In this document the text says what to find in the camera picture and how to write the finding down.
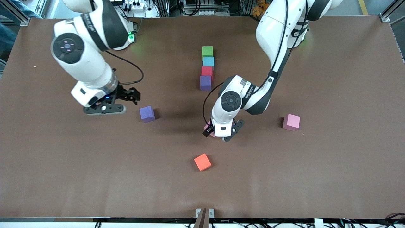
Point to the dark pink foam cube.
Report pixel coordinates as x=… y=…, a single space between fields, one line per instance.
x=207 y=71

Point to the person in blue clothing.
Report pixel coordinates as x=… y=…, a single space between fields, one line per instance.
x=6 y=38

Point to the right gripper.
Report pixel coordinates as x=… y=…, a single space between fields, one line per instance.
x=124 y=93

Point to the green foam cube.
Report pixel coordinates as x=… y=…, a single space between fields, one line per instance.
x=207 y=51

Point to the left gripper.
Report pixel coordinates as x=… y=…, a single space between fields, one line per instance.
x=208 y=132

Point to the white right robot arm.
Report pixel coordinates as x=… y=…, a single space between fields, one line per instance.
x=85 y=68

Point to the pale lilac pink foam cube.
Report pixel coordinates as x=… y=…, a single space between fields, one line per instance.
x=208 y=126

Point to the aluminium frame profile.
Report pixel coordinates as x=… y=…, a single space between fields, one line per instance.
x=384 y=17
x=19 y=14

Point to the bag of orange items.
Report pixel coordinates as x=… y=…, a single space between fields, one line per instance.
x=259 y=8

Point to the light blue foam cube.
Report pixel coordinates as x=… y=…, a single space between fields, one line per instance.
x=208 y=61

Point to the white power strip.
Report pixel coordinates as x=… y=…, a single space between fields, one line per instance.
x=136 y=4

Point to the silver mounting bracket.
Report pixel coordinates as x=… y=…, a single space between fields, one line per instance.
x=198 y=212

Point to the orange foam cube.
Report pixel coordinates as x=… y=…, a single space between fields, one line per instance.
x=202 y=161

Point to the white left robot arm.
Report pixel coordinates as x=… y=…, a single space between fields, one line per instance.
x=272 y=31

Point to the purple foam cube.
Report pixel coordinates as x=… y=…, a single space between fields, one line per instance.
x=147 y=113
x=205 y=83

